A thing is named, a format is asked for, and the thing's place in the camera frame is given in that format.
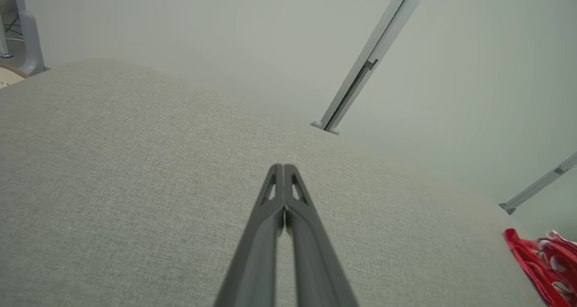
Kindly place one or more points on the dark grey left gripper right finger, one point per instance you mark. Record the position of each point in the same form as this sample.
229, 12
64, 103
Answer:
315, 262

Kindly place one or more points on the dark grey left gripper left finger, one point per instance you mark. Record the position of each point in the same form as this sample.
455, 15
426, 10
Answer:
257, 262

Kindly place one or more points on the red white number jersey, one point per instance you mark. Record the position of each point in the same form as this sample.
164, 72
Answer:
545, 262

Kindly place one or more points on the grey chair leg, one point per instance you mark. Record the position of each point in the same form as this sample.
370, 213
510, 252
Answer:
30, 41

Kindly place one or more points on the grey partition post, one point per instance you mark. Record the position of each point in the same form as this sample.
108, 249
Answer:
387, 18
536, 185
401, 18

